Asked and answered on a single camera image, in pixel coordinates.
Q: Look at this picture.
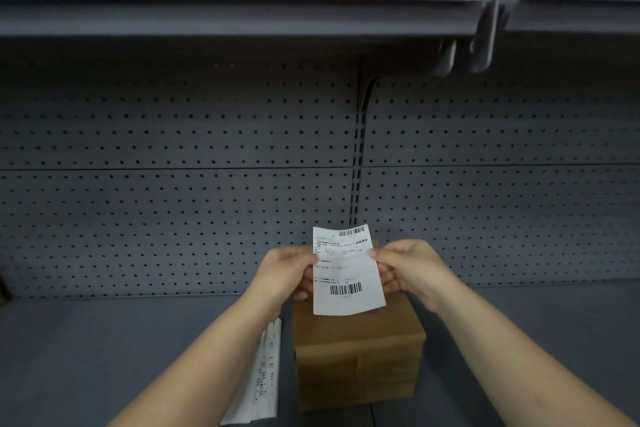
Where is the person's left hand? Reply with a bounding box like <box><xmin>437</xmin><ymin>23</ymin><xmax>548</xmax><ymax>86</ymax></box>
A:
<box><xmin>247</xmin><ymin>245</ymin><xmax>321</xmax><ymax>318</ymax></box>

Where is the stack of white label sheets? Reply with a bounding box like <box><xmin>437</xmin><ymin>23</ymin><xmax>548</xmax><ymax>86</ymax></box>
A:
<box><xmin>219</xmin><ymin>319</ymin><xmax>283</xmax><ymax>426</ymax></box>

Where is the grey pegboard back panel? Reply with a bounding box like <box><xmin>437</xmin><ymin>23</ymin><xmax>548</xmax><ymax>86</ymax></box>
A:
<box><xmin>0</xmin><ymin>36</ymin><xmax>640</xmax><ymax>300</ymax></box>

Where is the grey metal shelf bracket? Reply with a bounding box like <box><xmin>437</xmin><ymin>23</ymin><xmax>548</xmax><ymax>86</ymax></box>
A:
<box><xmin>433</xmin><ymin>39</ymin><xmax>459</xmax><ymax>77</ymax></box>
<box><xmin>469</xmin><ymin>0</ymin><xmax>503</xmax><ymax>75</ymax></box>

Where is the white shipping label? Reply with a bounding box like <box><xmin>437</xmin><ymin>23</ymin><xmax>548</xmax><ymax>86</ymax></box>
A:
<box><xmin>312</xmin><ymin>224</ymin><xmax>387</xmax><ymax>316</ymax></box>

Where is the cardboard box with red print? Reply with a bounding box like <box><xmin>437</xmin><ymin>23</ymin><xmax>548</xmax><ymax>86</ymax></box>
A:
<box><xmin>291</xmin><ymin>240</ymin><xmax>427</xmax><ymax>412</ymax></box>

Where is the person's right hand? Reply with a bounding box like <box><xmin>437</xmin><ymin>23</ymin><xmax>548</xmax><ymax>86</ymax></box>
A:
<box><xmin>368</xmin><ymin>239</ymin><xmax>461</xmax><ymax>314</ymax></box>

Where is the slotted grey upright post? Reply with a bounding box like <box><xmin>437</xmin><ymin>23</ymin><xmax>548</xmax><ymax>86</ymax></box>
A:
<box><xmin>349</xmin><ymin>59</ymin><xmax>373</xmax><ymax>228</ymax></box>

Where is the person's left forearm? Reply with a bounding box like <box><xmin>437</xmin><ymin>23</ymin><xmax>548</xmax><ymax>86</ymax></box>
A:
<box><xmin>107</xmin><ymin>285</ymin><xmax>287</xmax><ymax>427</ymax></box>

